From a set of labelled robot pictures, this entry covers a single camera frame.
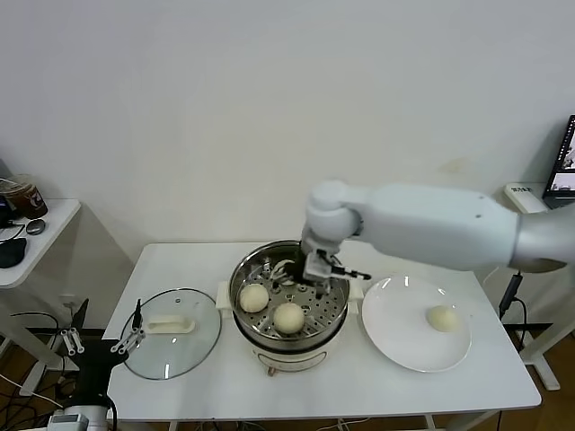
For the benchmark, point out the stainless steel steamer basket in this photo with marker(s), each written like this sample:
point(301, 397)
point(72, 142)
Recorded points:
point(251, 269)

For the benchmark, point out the cream steamed baozi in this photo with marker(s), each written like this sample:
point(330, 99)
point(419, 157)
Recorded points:
point(288, 318)
point(254, 298)
point(442, 319)

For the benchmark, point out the glass pot lid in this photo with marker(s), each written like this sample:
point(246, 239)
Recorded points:
point(179, 354)

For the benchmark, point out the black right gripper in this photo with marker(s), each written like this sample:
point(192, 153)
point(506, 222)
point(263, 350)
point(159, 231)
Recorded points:
point(324, 287)

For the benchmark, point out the white round plate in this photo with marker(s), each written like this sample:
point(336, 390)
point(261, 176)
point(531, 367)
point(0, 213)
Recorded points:
point(400, 328)

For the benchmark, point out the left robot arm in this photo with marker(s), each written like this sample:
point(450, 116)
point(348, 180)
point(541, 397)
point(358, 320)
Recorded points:
point(81, 417)

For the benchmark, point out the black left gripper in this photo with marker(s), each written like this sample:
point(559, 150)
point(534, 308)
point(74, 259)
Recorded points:
point(96, 359)

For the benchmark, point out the white wall socket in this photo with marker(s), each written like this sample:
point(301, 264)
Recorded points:
point(67, 299)

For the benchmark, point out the cream electric cooker base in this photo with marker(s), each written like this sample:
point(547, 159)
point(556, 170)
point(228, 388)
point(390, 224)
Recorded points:
point(287, 357)

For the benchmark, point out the white side desk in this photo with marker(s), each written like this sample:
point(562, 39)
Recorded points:
point(54, 224)
point(528, 199)

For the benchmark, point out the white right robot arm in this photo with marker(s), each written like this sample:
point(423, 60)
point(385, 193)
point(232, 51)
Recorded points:
point(427, 224)

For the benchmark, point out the plastic iced coffee cup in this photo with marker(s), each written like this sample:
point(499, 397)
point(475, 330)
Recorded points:
point(31, 202)

